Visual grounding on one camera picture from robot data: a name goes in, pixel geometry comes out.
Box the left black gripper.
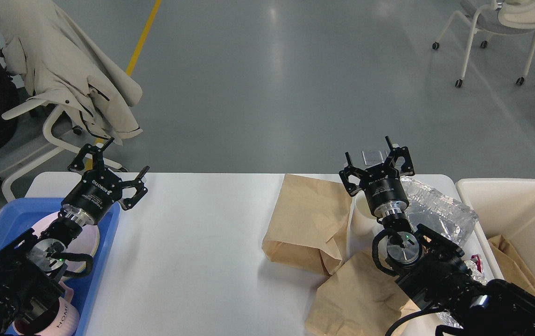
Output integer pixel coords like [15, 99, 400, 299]
[58, 137, 150, 226]

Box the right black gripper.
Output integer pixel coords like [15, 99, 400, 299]
[339, 135, 415, 218]

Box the pink plate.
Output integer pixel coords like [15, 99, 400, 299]
[27, 225, 100, 273]

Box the brown paper bag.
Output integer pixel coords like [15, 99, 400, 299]
[261, 174, 352, 276]
[304, 250, 419, 336]

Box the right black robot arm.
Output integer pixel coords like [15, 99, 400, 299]
[339, 136, 535, 336]

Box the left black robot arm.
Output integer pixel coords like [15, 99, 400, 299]
[0, 139, 149, 336]

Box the clear floor plate left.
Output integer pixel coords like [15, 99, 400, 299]
[362, 150, 385, 167]

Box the white paper cup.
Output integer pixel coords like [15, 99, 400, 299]
[350, 192, 380, 236]

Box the upper foil container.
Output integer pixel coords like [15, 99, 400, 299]
[401, 176, 479, 247]

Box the foil container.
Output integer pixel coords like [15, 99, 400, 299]
[401, 176, 479, 247]
[437, 259, 489, 329]

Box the blue plastic tray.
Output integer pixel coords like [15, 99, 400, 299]
[0, 197, 121, 336]

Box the white office chair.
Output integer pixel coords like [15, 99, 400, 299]
[0, 44, 129, 202]

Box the beige coat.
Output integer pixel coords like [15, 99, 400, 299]
[0, 0, 142, 144]

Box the pink mug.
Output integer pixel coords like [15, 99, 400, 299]
[12, 281, 80, 336]

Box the lower foil container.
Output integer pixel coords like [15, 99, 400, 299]
[437, 259, 489, 329]

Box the beige plastic bin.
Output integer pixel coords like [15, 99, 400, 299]
[456, 178, 535, 278]

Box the paper bag in bin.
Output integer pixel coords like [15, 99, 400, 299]
[487, 235, 535, 297]

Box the far white chair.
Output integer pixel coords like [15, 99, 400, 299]
[432, 0, 535, 89]

